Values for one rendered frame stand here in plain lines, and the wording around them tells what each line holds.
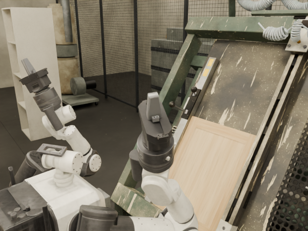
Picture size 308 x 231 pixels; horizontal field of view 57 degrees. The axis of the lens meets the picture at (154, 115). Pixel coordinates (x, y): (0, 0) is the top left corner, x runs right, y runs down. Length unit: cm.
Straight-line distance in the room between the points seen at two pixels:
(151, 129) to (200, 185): 100
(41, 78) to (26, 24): 359
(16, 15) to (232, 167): 389
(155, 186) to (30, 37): 419
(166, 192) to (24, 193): 44
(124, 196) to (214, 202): 59
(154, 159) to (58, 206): 34
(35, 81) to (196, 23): 117
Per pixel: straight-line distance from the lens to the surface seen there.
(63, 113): 118
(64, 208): 87
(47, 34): 481
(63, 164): 89
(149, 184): 71
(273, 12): 152
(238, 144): 152
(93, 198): 90
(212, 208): 151
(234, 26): 179
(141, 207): 172
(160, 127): 60
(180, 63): 192
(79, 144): 127
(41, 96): 116
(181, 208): 85
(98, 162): 132
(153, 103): 58
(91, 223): 78
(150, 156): 65
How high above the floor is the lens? 191
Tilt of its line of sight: 19 degrees down
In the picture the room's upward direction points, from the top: straight up
